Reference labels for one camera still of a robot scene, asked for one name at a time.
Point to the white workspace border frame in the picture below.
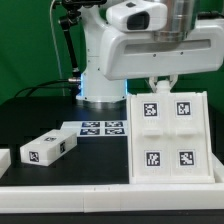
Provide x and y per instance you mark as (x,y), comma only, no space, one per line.
(109,198)

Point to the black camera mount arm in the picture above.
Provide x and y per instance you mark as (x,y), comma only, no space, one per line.
(72,18)

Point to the white marker base plate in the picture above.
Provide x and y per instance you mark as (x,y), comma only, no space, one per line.
(97,128)

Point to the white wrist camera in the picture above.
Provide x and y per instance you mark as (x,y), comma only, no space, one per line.
(137,15)

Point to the white cabinet top block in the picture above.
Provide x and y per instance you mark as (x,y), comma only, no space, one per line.
(49,147)

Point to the white door panel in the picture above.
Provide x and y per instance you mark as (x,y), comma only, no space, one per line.
(150,156)
(189,149)

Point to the white cabinet body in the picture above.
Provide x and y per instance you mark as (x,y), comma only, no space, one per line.
(164,94)

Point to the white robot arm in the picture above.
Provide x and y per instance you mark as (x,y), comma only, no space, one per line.
(95,87)

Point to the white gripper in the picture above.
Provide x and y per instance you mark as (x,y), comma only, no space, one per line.
(138,55)

